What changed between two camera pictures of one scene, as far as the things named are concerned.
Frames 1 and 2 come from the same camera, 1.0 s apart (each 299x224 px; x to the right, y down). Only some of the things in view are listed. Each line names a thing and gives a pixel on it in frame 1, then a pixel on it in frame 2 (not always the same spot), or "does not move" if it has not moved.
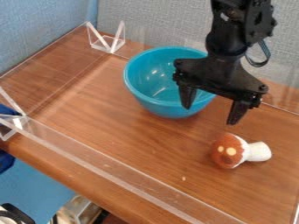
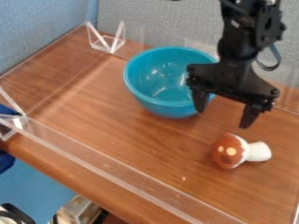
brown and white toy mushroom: x=232 y=150 does not move
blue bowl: x=149 y=77 does not move
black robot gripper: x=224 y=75 → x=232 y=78
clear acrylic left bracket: x=13 y=115 does not move
